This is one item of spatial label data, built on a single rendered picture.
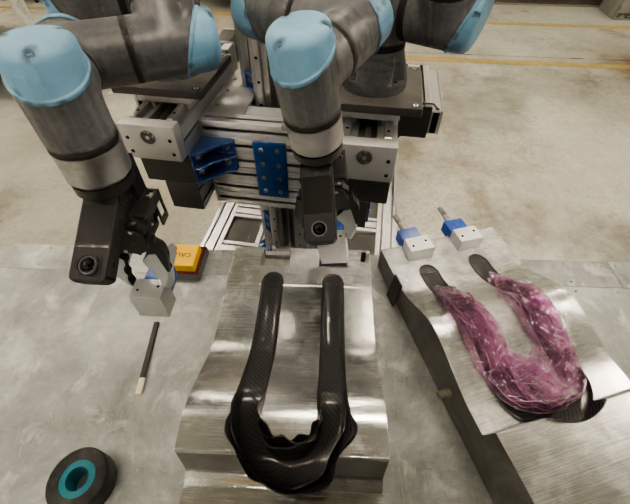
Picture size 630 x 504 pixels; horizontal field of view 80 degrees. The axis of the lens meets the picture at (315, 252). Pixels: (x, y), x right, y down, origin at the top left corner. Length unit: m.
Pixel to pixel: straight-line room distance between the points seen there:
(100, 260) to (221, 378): 0.22
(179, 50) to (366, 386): 0.49
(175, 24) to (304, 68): 0.18
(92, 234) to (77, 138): 0.12
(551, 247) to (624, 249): 0.37
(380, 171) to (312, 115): 0.41
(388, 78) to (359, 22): 0.40
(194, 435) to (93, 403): 0.27
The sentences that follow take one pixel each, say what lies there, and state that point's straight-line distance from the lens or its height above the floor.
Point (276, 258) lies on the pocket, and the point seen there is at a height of 0.86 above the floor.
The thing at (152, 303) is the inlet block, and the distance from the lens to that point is 0.65.
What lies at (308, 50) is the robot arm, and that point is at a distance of 0.43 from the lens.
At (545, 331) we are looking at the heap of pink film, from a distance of 0.71.
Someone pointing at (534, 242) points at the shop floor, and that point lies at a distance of 2.27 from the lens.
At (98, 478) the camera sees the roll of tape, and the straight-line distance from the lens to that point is 0.67.
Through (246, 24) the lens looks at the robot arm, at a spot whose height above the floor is 1.25.
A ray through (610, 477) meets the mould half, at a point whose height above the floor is 0.91.
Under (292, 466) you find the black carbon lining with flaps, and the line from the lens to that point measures 0.57.
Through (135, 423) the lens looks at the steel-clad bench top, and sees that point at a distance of 0.71.
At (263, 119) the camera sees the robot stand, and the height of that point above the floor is 0.95.
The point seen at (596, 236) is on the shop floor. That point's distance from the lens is 2.49.
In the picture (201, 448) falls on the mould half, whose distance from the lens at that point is 0.53.
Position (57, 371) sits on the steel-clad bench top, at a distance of 0.82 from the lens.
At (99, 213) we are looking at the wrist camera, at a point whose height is 1.12.
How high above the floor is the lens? 1.43
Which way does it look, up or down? 48 degrees down
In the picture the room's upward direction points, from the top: straight up
